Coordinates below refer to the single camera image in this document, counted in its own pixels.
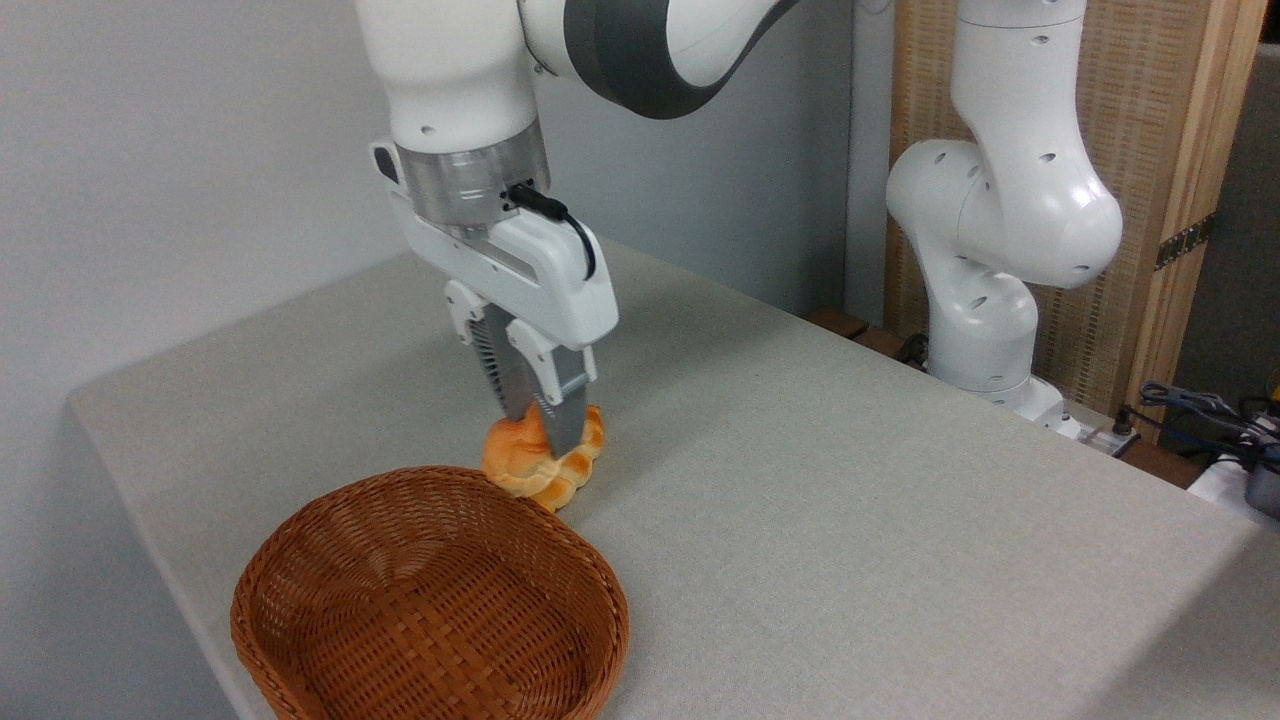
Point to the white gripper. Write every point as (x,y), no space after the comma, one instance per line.
(555,285)

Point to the round knotted bread roll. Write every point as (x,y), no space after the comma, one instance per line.
(515,455)

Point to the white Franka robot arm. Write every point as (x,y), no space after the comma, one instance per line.
(1005,200)

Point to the long braided bread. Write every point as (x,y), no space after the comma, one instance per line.
(585,465)

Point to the brown wicker basket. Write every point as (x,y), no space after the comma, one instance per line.
(400,600)

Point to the brown wooden board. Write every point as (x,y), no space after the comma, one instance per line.
(838,322)

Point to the white power strip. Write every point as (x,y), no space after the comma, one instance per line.
(1098,435)

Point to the metal screen hinge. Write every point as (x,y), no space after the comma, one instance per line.
(1184,242)

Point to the wooden woven folding screen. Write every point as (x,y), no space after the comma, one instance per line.
(1150,110)

